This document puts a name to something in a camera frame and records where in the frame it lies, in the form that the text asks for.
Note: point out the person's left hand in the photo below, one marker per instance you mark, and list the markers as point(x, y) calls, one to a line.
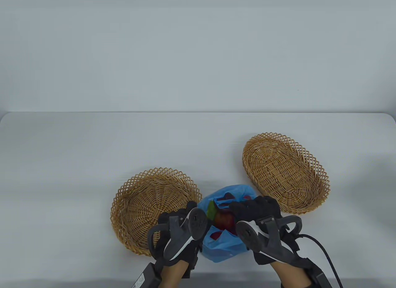
point(191, 254)

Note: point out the person's right hand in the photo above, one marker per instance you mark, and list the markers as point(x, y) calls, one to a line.
point(260, 209)

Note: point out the red bell pepper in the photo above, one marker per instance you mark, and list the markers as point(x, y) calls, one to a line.
point(215, 235)

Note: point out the blue plastic bag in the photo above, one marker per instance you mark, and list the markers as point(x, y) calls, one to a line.
point(225, 247)

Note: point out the red apple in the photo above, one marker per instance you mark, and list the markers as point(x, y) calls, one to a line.
point(224, 221)

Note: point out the person's left forearm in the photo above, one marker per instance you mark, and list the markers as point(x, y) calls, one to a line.
point(173, 275)

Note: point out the person's right forearm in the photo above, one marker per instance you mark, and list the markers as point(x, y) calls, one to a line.
point(290, 272)

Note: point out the dark grey right hand controller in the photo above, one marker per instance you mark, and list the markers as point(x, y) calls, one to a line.
point(272, 241)

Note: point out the oval wicker basket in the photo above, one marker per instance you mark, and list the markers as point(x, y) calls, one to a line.
point(278, 167)

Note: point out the green leafy vegetable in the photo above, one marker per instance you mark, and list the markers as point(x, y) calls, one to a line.
point(212, 210)

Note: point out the black left wrist box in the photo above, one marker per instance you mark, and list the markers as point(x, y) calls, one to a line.
point(145, 275)

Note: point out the black wrist box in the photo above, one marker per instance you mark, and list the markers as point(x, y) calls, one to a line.
point(145, 275)
point(321, 277)

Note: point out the round wicker basket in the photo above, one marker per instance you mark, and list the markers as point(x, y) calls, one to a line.
point(145, 204)

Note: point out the black right wrist box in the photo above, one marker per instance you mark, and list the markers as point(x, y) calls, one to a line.
point(321, 277)

